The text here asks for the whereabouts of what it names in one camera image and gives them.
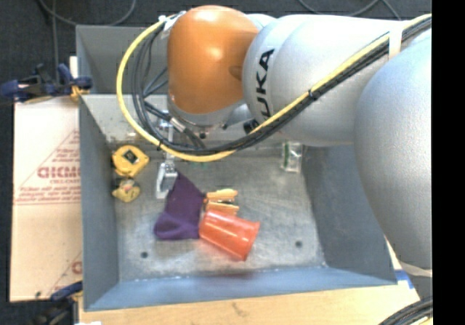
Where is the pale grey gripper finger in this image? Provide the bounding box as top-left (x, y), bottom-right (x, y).
top-left (166, 164), bottom-right (179, 190)
top-left (155, 164), bottom-right (169, 201)

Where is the purple cloth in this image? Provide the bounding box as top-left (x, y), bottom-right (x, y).
top-left (153, 171), bottom-right (207, 241)

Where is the small yellow toy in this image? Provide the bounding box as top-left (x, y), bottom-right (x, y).
top-left (111, 177), bottom-right (141, 204)

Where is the yellow tape measure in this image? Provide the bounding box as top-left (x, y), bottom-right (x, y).
top-left (110, 145), bottom-right (150, 178)

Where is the tan wooden clothespin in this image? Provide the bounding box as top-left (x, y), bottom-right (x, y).
top-left (203, 188), bottom-right (241, 217)

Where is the orange plastic cup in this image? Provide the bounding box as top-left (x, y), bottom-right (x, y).
top-left (198, 209), bottom-right (262, 262)

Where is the grey metal bin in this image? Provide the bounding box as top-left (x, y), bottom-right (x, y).
top-left (75, 24), bottom-right (398, 313)

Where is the brown cardboard board, red print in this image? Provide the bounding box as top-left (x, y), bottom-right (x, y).
top-left (8, 95), bottom-right (84, 303)

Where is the clear plastic packet, green inside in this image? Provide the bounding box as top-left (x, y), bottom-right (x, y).
top-left (280, 141), bottom-right (304, 173)

